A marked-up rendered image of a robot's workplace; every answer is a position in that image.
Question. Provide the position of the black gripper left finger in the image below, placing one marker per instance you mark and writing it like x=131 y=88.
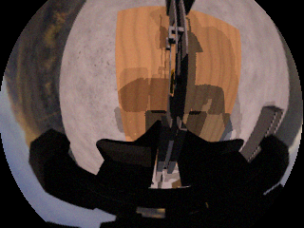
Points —
x=143 y=151

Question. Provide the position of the light brown wooden board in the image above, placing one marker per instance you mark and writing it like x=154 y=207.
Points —
x=142 y=64

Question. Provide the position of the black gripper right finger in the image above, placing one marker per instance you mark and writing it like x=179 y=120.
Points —
x=197 y=152

